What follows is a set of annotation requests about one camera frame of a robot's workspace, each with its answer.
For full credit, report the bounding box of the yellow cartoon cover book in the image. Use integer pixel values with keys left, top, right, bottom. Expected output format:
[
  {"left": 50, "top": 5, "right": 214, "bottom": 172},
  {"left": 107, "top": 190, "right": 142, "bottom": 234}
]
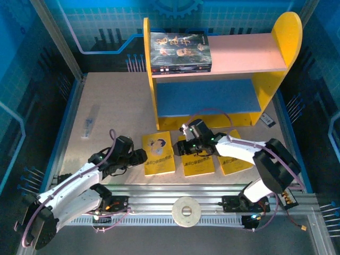
[
  {"left": 216, "top": 129, "right": 254, "bottom": 176},
  {"left": 177, "top": 135, "right": 216, "bottom": 178},
  {"left": 142, "top": 131, "right": 176, "bottom": 177}
]

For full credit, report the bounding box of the dark portrait cover book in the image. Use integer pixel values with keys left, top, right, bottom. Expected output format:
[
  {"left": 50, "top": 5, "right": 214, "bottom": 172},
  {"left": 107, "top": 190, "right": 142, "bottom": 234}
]
[
  {"left": 151, "top": 69, "right": 213, "bottom": 74},
  {"left": 149, "top": 32, "right": 213, "bottom": 69}
]

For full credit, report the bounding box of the yellow pink blue bookshelf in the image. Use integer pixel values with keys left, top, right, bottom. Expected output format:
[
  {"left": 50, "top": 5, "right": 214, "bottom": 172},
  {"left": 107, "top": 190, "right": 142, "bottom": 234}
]
[{"left": 142, "top": 12, "right": 303, "bottom": 131}]

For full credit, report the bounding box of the clear tape strip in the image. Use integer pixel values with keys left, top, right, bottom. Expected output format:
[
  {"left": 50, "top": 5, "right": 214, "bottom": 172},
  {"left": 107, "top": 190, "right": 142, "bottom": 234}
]
[{"left": 80, "top": 104, "right": 101, "bottom": 139}]

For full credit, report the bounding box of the small black controller board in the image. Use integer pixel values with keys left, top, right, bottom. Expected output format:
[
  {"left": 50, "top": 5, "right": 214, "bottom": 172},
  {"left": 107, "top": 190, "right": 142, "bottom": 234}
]
[
  {"left": 241, "top": 214, "right": 261, "bottom": 231},
  {"left": 91, "top": 209, "right": 112, "bottom": 224}
]

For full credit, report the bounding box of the white tape roll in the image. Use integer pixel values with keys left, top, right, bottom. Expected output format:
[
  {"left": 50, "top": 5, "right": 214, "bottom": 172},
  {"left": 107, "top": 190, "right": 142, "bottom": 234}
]
[{"left": 171, "top": 195, "right": 202, "bottom": 228}]

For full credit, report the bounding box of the blue table edge strip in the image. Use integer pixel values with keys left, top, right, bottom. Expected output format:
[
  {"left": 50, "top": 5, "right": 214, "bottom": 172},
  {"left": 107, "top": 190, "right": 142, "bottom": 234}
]
[
  {"left": 39, "top": 75, "right": 88, "bottom": 193},
  {"left": 273, "top": 90, "right": 314, "bottom": 193}
]

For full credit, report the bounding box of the small black card device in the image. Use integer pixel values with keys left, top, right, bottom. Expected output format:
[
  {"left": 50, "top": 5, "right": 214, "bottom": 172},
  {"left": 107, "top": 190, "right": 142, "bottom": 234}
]
[{"left": 259, "top": 113, "right": 276, "bottom": 128}]

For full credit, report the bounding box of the black orange terminal block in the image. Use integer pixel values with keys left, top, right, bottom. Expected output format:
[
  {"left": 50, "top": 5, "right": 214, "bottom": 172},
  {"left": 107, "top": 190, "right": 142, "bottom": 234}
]
[{"left": 278, "top": 190, "right": 300, "bottom": 208}]

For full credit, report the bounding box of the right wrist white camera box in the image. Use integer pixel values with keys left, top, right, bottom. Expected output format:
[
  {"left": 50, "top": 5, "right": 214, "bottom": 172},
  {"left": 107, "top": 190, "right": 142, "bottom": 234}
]
[{"left": 179, "top": 123, "right": 196, "bottom": 142}]

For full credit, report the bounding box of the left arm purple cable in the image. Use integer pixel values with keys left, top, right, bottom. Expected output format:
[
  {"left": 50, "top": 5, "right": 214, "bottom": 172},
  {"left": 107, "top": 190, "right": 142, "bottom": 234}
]
[{"left": 14, "top": 129, "right": 133, "bottom": 249}]

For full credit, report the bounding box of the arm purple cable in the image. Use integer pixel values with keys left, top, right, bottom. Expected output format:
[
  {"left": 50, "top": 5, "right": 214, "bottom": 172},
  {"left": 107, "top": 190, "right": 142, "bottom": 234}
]
[
  {"left": 14, "top": 129, "right": 133, "bottom": 249},
  {"left": 185, "top": 108, "right": 306, "bottom": 233}
]

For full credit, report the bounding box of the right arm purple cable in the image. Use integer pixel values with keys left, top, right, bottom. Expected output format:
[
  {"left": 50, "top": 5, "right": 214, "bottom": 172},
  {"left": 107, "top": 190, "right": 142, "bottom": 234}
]
[{"left": 185, "top": 108, "right": 306, "bottom": 233}]

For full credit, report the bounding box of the aluminium frame rail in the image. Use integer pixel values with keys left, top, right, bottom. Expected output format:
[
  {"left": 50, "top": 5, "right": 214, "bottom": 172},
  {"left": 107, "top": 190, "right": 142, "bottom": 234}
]
[{"left": 31, "top": 183, "right": 321, "bottom": 217}]

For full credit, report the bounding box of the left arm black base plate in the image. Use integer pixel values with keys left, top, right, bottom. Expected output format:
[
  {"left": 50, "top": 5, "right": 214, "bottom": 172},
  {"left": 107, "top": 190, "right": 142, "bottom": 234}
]
[{"left": 103, "top": 195, "right": 130, "bottom": 213}]

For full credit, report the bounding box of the black metal bracket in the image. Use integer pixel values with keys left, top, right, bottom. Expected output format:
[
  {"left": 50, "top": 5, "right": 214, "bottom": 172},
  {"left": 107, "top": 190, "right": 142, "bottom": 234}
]
[{"left": 56, "top": 173, "right": 73, "bottom": 186}]

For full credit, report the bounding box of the grey slotted cable duct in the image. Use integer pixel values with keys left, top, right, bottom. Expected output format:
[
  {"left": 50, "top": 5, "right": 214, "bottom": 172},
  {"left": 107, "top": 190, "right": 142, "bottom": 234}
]
[{"left": 63, "top": 214, "right": 245, "bottom": 227}]

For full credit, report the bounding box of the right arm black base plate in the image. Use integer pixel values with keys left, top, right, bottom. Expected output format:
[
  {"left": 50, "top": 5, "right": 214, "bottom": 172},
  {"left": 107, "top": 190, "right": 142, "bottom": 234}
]
[{"left": 222, "top": 194, "right": 271, "bottom": 213}]

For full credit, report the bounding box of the aluminium corner post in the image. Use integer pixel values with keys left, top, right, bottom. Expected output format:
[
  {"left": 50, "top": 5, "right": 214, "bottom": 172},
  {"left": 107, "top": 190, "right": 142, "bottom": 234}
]
[
  {"left": 299, "top": 0, "right": 321, "bottom": 26},
  {"left": 29, "top": 0, "right": 86, "bottom": 82}
]

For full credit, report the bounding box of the red wire with yellow plug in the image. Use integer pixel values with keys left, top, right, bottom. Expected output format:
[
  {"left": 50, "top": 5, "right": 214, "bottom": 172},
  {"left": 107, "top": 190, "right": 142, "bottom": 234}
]
[{"left": 286, "top": 204, "right": 308, "bottom": 232}]

